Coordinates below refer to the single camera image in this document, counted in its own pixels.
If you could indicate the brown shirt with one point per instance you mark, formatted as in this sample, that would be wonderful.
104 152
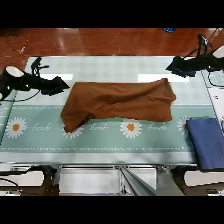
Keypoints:
123 100

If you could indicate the blue garment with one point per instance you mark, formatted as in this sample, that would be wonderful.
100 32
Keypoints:
208 143

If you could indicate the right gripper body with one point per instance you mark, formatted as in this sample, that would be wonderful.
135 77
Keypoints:
185 65

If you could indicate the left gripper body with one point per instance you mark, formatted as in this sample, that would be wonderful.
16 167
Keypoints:
53 86

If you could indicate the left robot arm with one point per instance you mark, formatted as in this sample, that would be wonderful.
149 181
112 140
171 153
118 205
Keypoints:
15 81

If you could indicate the silver frame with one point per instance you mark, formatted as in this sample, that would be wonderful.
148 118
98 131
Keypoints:
140 181

